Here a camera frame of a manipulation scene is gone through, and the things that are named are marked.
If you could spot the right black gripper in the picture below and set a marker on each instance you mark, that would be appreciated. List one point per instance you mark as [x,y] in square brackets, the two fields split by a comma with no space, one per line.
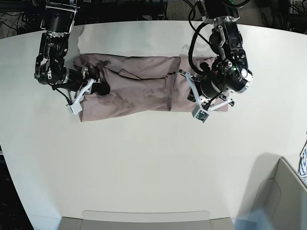
[73,80]

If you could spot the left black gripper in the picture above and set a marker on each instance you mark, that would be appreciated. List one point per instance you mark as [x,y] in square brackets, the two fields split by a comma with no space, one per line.
[207,89]

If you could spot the mauve pink T-shirt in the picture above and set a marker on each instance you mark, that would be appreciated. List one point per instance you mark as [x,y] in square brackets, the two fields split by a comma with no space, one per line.
[137,84]

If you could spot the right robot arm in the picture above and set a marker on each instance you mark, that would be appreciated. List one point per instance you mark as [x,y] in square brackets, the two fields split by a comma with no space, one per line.
[57,22]

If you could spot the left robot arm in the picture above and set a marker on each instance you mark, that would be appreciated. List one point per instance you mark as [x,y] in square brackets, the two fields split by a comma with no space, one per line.
[229,72]

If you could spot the grey box at right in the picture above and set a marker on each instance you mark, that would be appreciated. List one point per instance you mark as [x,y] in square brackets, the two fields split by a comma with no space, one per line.
[285,196]

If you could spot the blue white striped cloth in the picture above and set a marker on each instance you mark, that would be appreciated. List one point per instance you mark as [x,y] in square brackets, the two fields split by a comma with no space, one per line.
[302,168]

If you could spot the translucent blue object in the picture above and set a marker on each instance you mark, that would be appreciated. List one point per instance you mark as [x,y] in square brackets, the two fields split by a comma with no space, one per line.
[258,219]

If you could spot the grey tray at bottom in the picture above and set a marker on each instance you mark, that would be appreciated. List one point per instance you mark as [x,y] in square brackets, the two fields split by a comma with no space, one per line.
[100,220]

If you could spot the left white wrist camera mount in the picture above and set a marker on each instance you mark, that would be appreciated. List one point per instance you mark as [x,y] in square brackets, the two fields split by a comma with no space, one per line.
[204,105]

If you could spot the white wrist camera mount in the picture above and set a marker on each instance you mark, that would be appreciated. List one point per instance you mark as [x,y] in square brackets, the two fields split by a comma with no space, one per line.
[204,105]
[76,97]

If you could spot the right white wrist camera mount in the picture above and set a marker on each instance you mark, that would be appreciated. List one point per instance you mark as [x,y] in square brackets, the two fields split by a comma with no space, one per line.
[76,97]

